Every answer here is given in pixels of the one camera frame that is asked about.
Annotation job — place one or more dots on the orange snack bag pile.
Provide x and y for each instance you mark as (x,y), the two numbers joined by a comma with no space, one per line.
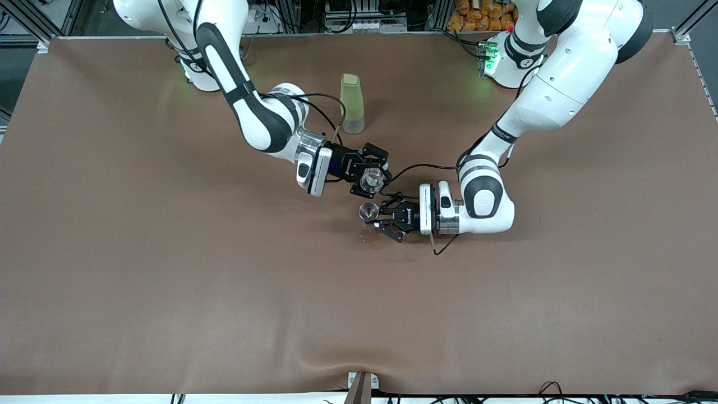
(477,17)

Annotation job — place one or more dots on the brown table cover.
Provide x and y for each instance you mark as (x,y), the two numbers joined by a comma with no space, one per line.
(359,308)

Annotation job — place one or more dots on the white power strip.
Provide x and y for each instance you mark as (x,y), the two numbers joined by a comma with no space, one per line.
(262,15)

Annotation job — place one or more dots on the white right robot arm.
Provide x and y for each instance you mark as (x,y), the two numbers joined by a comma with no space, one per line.
(263,120)

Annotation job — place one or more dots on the metal table clamp bracket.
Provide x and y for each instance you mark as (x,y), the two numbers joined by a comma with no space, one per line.
(362,387)

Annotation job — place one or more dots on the clear glass cup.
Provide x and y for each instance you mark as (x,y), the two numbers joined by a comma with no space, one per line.
(372,179)

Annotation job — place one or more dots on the aluminium frame post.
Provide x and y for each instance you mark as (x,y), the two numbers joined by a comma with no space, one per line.
(74,17)
(695,14)

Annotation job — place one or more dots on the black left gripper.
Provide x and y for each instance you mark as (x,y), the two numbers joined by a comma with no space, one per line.
(408,216)

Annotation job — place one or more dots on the steel double jigger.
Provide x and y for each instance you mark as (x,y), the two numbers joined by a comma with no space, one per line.
(368,213)

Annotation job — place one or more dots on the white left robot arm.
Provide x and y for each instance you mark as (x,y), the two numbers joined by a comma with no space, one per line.
(561,90)

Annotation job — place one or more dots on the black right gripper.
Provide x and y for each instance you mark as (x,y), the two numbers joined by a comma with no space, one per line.
(343,165)

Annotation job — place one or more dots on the olive green tall bottle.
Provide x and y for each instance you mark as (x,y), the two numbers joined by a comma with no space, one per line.
(351,101)

